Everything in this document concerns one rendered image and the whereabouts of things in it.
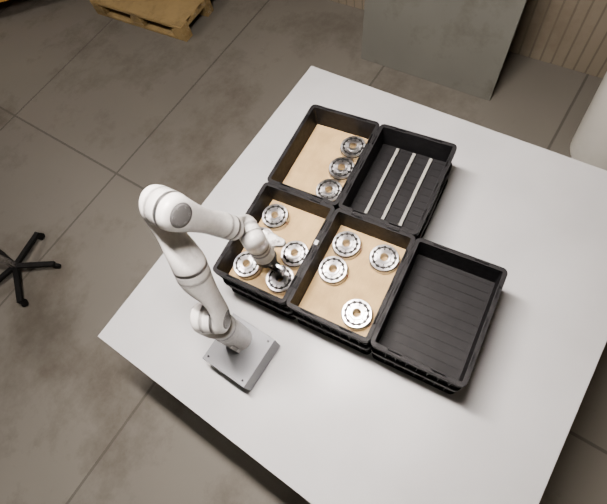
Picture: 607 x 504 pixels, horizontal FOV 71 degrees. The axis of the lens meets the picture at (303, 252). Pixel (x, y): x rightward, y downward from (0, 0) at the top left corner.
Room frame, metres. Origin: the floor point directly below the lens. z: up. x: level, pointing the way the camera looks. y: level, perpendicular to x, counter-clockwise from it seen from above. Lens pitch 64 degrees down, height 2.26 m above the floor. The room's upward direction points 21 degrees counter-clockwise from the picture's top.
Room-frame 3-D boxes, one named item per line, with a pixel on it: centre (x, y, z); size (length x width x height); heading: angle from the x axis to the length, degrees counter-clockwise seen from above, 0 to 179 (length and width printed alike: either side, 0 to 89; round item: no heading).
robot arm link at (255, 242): (0.63, 0.12, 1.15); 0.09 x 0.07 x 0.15; 10
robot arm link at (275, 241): (0.66, 0.11, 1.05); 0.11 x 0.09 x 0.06; 126
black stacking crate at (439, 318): (0.30, -0.33, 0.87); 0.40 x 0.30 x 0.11; 133
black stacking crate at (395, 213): (0.79, -0.42, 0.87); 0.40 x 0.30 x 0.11; 133
